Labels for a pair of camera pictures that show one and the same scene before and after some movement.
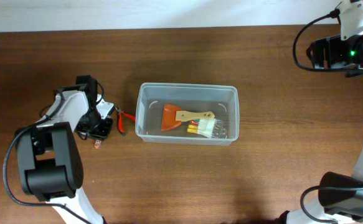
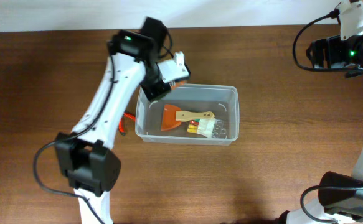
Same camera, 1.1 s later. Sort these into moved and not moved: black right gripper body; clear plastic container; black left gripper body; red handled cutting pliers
Moved: black left gripper body
Not moved: black right gripper body; red handled cutting pliers; clear plastic container
